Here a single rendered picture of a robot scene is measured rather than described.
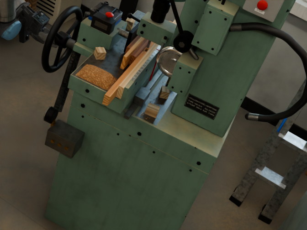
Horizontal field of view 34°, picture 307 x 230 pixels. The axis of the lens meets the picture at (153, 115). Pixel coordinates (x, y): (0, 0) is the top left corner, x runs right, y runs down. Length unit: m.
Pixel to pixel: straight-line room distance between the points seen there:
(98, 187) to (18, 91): 1.10
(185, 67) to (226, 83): 0.17
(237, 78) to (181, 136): 0.29
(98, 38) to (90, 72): 0.21
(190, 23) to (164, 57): 0.14
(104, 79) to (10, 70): 1.51
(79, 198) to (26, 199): 0.36
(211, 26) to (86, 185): 0.92
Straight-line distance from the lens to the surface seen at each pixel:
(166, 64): 1.72
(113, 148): 1.92
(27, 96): 2.98
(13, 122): 2.82
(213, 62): 1.69
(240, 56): 1.66
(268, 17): 1.52
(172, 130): 1.79
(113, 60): 1.85
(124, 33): 1.90
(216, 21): 1.54
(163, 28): 1.79
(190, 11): 1.69
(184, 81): 1.65
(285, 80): 3.29
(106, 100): 1.62
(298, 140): 2.56
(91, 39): 1.91
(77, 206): 2.24
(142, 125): 1.79
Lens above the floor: 1.95
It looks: 39 degrees down
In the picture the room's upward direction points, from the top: 21 degrees clockwise
